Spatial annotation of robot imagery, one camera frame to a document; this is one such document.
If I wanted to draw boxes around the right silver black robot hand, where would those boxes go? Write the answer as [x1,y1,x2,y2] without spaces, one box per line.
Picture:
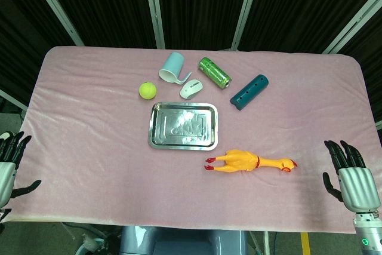
[322,140,381,214]

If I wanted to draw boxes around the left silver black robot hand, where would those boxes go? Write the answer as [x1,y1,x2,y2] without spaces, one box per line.
[0,131,42,208]

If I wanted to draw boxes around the yellow rubber chicken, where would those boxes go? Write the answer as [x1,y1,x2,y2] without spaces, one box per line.
[204,148,298,174]

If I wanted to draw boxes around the rectangular metal tray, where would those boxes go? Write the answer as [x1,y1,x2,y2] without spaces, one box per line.
[147,102,220,150]

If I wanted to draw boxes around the pink velvet table cloth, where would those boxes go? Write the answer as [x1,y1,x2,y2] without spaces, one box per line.
[0,45,382,235]

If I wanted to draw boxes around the teal cylindrical holder with holes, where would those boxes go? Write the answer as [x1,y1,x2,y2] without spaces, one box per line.
[229,73,269,112]

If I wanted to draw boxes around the yellow-green tennis ball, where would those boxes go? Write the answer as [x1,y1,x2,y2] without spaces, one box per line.
[138,81,158,100]

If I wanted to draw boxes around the green drink can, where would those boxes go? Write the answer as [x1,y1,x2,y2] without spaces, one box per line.
[198,57,232,90]

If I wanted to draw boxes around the blue-grey robot torso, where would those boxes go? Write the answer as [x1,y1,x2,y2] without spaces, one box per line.
[119,225,248,255]

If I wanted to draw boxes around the white grey computer mouse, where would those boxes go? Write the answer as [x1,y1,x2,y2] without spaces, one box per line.
[179,79,204,100]

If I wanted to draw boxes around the light blue plastic cup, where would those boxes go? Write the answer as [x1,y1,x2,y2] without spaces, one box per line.
[158,51,192,85]

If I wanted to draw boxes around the black pleated curtain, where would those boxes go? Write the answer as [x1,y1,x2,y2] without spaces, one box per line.
[0,0,382,124]

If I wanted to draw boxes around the white metal frame post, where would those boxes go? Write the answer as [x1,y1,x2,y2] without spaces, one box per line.
[142,0,166,49]
[231,0,263,50]
[25,0,85,47]
[0,89,29,112]
[322,0,382,55]

